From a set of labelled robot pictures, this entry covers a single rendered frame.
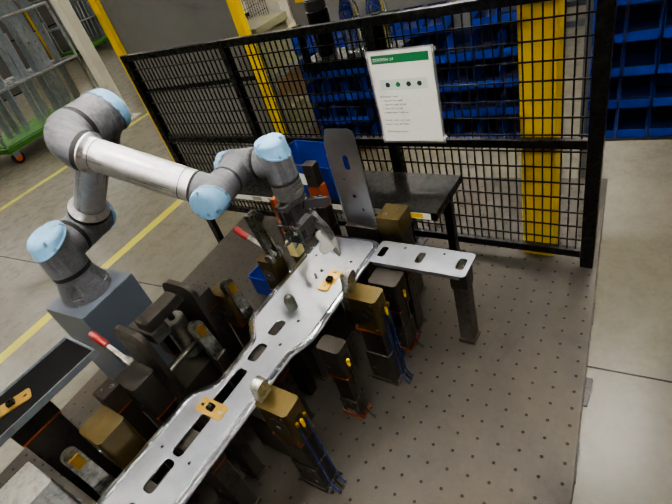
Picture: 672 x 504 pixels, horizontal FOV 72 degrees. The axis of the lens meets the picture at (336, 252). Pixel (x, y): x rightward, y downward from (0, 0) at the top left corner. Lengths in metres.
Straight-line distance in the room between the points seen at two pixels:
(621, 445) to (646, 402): 0.23
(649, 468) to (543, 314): 0.78
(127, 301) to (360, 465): 0.87
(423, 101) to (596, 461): 1.44
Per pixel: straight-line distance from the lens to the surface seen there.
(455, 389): 1.39
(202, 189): 1.02
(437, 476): 1.28
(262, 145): 1.06
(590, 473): 2.08
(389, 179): 1.66
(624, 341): 2.45
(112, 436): 1.19
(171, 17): 3.65
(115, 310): 1.59
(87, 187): 1.47
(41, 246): 1.52
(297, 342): 1.21
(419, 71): 1.49
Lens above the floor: 1.85
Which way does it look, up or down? 36 degrees down
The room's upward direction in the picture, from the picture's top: 19 degrees counter-clockwise
